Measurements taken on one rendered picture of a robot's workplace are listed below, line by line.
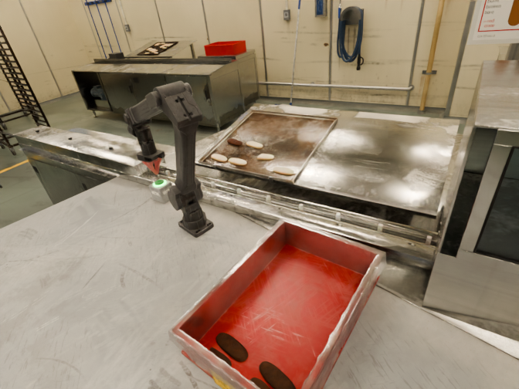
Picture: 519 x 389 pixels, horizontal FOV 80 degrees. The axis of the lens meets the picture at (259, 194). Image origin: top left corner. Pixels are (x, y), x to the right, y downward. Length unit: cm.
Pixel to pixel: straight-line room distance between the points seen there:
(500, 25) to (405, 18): 309
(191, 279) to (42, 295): 46
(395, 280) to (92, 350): 82
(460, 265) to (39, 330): 107
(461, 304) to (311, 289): 35
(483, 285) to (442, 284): 8
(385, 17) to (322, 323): 418
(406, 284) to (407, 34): 393
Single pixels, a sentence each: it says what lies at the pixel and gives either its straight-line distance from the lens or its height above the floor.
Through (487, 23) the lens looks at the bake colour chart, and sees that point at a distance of 157.
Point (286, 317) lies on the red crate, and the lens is 85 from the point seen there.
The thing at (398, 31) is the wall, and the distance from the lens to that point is 464.
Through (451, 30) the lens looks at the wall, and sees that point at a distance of 457.
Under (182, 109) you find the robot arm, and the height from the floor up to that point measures 130.
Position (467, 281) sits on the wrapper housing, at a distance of 83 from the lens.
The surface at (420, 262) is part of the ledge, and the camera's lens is 100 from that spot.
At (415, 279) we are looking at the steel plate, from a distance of 98.
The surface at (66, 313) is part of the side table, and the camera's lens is 109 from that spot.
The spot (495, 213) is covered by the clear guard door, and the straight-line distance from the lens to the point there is 72.
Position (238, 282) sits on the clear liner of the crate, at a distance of 87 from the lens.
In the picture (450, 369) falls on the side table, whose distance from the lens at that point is 85.
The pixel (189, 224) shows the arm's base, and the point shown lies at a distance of 114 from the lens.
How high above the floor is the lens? 152
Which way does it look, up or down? 33 degrees down
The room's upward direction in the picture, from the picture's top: 7 degrees counter-clockwise
